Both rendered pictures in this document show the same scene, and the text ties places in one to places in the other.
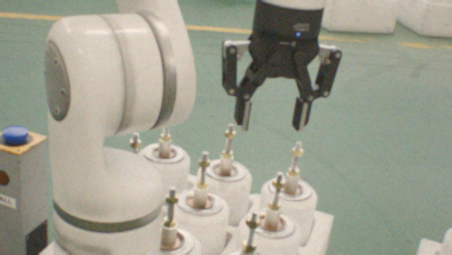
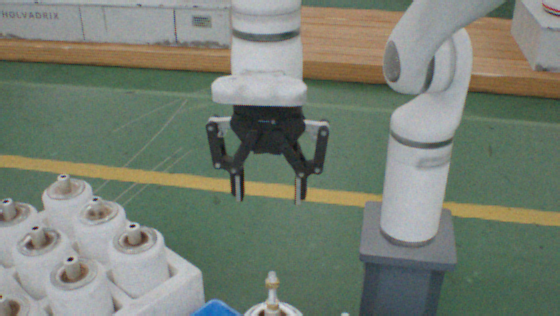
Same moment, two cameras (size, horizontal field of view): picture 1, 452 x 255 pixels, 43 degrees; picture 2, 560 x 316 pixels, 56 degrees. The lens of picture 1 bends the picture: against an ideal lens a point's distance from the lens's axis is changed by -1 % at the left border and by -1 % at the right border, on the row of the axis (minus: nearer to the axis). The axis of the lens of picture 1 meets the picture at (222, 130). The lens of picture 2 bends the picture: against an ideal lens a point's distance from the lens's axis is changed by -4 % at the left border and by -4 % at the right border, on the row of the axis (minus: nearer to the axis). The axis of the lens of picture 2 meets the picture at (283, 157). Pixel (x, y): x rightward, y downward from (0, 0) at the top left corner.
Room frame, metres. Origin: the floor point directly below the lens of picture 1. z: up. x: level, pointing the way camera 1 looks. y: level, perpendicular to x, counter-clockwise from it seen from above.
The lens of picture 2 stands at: (1.14, 0.17, 0.83)
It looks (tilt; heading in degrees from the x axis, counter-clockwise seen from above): 30 degrees down; 202
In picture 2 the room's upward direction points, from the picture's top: straight up
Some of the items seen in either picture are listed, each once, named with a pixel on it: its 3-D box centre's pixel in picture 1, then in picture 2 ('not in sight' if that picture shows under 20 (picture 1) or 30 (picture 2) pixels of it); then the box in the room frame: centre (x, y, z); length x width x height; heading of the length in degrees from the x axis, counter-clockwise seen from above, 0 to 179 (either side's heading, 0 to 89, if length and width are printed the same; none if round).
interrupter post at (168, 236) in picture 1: (168, 234); not in sight; (0.67, 0.06, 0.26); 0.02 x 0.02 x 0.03
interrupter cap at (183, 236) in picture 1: (168, 241); not in sight; (0.67, 0.06, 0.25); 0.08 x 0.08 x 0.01
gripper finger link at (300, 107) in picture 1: (299, 114); (240, 184); (0.65, -0.09, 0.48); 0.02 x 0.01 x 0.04; 16
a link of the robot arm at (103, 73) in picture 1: (110, 123); (428, 86); (0.42, 0.09, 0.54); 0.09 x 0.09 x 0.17; 36
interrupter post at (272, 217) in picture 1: (272, 216); not in sight; (0.75, -0.09, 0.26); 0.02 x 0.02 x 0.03
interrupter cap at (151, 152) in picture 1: (164, 153); not in sight; (0.93, 0.10, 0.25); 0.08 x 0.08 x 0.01
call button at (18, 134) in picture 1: (14, 135); not in sight; (0.80, 0.32, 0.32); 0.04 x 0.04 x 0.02
